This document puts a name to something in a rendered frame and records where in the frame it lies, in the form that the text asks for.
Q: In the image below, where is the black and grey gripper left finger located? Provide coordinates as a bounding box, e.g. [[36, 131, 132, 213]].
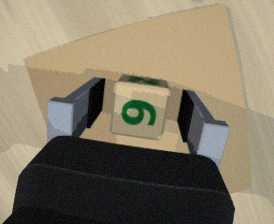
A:
[[47, 77, 105, 143]]

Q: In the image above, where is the tan flat mat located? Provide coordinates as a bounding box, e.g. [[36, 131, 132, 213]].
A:
[[24, 4, 252, 194]]

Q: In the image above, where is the beige block with green number 6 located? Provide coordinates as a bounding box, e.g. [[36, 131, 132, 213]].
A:
[[110, 74, 171, 141]]

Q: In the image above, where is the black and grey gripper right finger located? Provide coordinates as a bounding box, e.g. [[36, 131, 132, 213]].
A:
[[177, 90, 230, 169]]

